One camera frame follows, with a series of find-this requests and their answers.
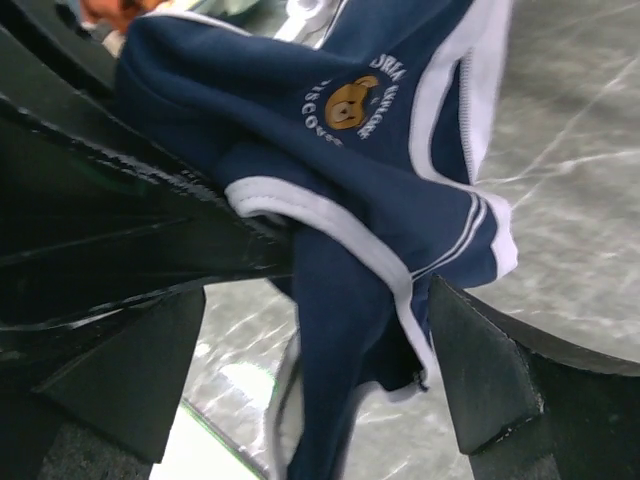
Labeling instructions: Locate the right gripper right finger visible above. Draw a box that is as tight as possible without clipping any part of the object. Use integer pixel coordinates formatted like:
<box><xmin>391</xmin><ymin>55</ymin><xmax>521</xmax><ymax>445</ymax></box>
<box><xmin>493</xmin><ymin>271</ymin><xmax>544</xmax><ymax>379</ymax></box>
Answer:
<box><xmin>429</xmin><ymin>277</ymin><xmax>639</xmax><ymax>480</ymax></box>

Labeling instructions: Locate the navy blue bear underwear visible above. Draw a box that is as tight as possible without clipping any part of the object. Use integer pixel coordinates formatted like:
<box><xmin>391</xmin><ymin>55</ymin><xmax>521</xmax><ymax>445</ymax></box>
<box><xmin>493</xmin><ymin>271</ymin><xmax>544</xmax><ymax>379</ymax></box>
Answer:
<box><xmin>116</xmin><ymin>1</ymin><xmax>518</xmax><ymax>479</ymax></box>

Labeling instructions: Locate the orange brown garment in basket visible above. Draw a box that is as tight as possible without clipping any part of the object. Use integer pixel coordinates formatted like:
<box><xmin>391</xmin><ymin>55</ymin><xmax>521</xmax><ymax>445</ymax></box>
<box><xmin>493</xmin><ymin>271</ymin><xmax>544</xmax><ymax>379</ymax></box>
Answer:
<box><xmin>79</xmin><ymin>0</ymin><xmax>165</xmax><ymax>34</ymax></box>

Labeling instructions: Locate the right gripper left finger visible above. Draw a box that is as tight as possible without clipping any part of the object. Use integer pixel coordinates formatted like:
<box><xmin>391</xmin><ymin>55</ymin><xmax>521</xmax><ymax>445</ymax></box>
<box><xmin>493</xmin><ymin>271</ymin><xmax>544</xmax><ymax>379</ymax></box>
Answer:
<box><xmin>1</xmin><ymin>1</ymin><xmax>290</xmax><ymax>479</ymax></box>

